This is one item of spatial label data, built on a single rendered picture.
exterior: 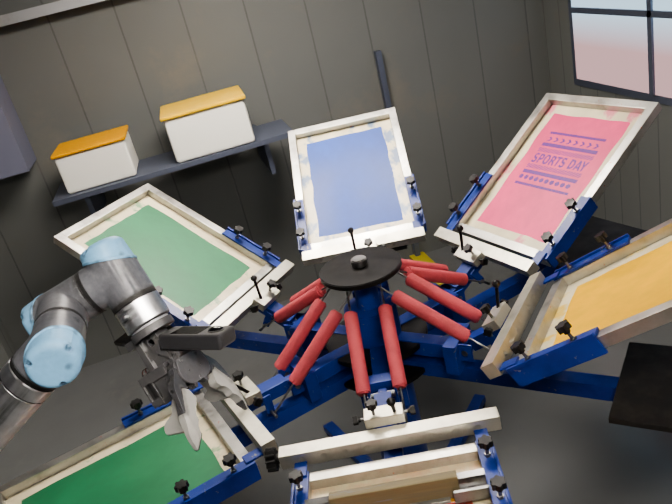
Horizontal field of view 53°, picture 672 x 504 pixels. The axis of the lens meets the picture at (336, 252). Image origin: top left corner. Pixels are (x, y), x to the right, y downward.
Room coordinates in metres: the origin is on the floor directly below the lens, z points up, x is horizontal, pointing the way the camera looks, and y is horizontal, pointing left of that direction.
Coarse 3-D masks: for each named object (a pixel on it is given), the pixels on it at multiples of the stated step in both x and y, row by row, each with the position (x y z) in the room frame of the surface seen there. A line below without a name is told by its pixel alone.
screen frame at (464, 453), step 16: (448, 448) 1.55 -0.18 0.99; (464, 448) 1.53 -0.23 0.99; (368, 464) 1.57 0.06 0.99; (384, 464) 1.55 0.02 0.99; (400, 464) 1.54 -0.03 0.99; (416, 464) 1.53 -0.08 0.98; (432, 464) 1.52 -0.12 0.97; (448, 464) 1.52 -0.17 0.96; (480, 464) 1.49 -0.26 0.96; (320, 480) 1.56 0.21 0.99; (336, 480) 1.55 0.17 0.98; (352, 480) 1.55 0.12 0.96
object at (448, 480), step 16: (400, 480) 1.40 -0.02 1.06; (416, 480) 1.39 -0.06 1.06; (432, 480) 1.37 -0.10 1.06; (448, 480) 1.36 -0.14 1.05; (336, 496) 1.40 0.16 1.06; (352, 496) 1.39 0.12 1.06; (368, 496) 1.39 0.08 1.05; (384, 496) 1.38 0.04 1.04; (400, 496) 1.38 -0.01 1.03; (416, 496) 1.37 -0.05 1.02; (432, 496) 1.37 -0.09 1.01; (448, 496) 1.36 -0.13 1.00
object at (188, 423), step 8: (184, 392) 0.85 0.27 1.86; (184, 400) 0.84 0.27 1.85; (192, 400) 0.85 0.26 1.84; (176, 408) 0.85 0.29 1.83; (192, 408) 0.84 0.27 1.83; (176, 416) 0.84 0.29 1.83; (184, 416) 0.82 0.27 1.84; (192, 416) 0.83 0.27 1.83; (168, 424) 0.84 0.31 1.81; (176, 424) 0.83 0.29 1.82; (184, 424) 0.82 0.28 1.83; (192, 424) 0.82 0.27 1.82; (168, 432) 0.83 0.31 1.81; (176, 432) 0.82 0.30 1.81; (184, 432) 0.81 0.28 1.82; (192, 432) 0.81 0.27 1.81; (200, 432) 0.81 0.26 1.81; (192, 440) 0.80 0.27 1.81; (200, 440) 0.81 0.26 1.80
